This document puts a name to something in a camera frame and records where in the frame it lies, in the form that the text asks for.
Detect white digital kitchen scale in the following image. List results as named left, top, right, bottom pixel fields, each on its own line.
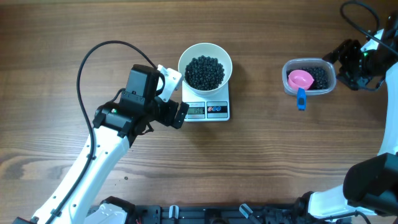
left=182, top=83, right=230, bottom=122

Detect pink scoop with blue handle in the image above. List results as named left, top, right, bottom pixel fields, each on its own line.
left=288, top=70, right=315, bottom=111

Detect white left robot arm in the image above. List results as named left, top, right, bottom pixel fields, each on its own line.
left=28, top=65, right=188, bottom=223

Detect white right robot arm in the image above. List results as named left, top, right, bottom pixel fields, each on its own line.
left=291, top=12, right=397, bottom=223

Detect black beans in bowl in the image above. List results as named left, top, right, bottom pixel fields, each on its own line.
left=185, top=55, right=225, bottom=91

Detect white round bowl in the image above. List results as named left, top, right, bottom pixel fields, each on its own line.
left=178, top=43, right=233, bottom=96

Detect black beans in container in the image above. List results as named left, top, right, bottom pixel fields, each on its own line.
left=287, top=67, right=329, bottom=90

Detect clear plastic container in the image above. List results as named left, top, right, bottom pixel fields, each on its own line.
left=282, top=58, right=336, bottom=96

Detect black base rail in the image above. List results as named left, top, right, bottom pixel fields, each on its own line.
left=130, top=203, right=352, bottom=224

